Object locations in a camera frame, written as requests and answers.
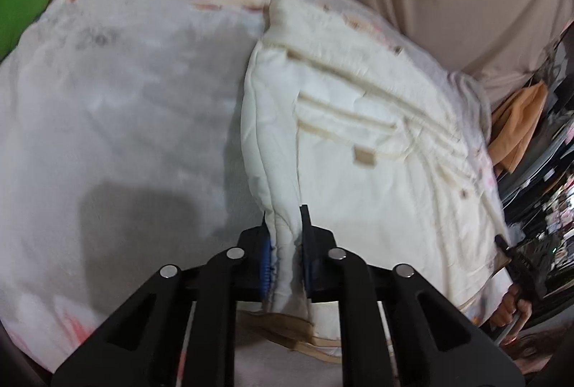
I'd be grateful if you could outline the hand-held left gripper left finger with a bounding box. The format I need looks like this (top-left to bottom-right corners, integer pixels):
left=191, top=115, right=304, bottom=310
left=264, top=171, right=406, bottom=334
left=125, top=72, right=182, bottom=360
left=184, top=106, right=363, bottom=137
left=51, top=212, right=273, bottom=387

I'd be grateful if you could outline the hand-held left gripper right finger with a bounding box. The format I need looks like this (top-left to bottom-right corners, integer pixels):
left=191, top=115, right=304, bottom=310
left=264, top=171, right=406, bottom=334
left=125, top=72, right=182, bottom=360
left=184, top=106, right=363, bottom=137
left=298, top=204, right=526, bottom=387

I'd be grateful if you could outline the cream quilted jacket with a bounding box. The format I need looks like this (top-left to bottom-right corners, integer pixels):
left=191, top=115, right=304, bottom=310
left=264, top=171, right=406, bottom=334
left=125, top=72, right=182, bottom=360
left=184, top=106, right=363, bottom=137
left=237, top=0, right=513, bottom=366

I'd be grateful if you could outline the person's right hand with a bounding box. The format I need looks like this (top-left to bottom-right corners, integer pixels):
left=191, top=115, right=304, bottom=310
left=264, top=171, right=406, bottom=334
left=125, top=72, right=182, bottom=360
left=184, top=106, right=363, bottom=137
left=490, top=283, right=534, bottom=329

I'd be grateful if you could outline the cluttered shelf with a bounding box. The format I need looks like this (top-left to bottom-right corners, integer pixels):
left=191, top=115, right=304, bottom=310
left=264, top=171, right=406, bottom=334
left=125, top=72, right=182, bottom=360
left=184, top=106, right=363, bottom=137
left=491, top=22, right=574, bottom=316

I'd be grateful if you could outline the orange hanging cloth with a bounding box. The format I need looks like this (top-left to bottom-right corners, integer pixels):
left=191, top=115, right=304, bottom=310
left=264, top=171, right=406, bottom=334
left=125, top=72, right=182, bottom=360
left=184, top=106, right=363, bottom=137
left=486, top=80, right=550, bottom=175

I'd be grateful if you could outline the floral fleece blanket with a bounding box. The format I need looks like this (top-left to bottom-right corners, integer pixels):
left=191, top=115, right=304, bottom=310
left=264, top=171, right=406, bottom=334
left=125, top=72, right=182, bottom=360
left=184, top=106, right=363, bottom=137
left=0, top=0, right=498, bottom=374

